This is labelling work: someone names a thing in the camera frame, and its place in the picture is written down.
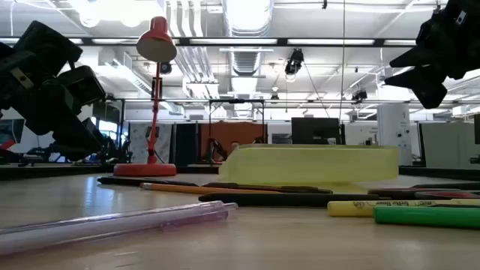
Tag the black overhead beam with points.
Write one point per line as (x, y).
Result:
(180, 42)

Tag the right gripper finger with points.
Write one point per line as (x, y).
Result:
(427, 86)
(423, 58)

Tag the purple translucent pen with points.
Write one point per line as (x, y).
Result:
(112, 225)

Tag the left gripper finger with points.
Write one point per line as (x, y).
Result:
(82, 86)
(63, 123)

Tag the red desk lamp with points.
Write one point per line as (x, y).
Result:
(155, 45)

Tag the black pen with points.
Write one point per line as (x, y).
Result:
(285, 200)

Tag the grey partition panel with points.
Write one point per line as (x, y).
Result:
(446, 144)

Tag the orange pencil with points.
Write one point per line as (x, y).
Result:
(180, 187)

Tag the green highlighter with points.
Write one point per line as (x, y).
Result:
(423, 217)

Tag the black marker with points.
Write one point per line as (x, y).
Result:
(150, 181)

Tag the brown partition panel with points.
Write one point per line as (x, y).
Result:
(240, 133)

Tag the yellow highlighter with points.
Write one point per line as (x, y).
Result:
(345, 209)

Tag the yellow-green translucent supply box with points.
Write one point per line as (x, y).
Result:
(307, 165)

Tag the black monitor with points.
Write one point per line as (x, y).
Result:
(315, 129)

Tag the dark brown pencil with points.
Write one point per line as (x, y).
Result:
(292, 188)

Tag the white column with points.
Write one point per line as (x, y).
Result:
(393, 131)

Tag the black hanging camera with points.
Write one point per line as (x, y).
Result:
(294, 62)

